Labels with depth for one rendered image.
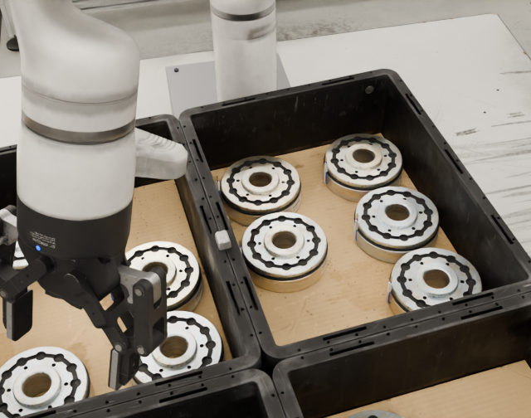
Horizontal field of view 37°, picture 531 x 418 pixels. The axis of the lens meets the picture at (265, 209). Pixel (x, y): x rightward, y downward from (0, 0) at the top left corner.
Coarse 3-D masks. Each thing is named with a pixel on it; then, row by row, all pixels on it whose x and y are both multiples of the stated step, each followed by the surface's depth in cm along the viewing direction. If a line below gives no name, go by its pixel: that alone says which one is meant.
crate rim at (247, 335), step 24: (144, 120) 101; (168, 120) 101; (192, 168) 94; (192, 192) 92; (216, 264) 84; (240, 312) 79; (240, 336) 78; (240, 360) 75; (144, 384) 74; (168, 384) 74; (72, 408) 72; (96, 408) 72
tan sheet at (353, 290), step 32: (288, 160) 110; (320, 160) 110; (320, 192) 105; (320, 224) 101; (352, 224) 101; (352, 256) 97; (256, 288) 94; (320, 288) 94; (352, 288) 94; (384, 288) 94; (288, 320) 91; (320, 320) 91; (352, 320) 91
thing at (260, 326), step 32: (256, 96) 104; (288, 96) 104; (192, 128) 100; (448, 160) 94; (480, 192) 90; (224, 224) 90; (512, 256) 84; (512, 288) 81; (256, 320) 79; (384, 320) 78; (416, 320) 78; (288, 352) 76
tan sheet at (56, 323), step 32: (160, 192) 106; (160, 224) 102; (32, 288) 95; (0, 320) 92; (32, 320) 92; (64, 320) 92; (0, 352) 89; (96, 352) 88; (224, 352) 88; (96, 384) 86; (128, 384) 86
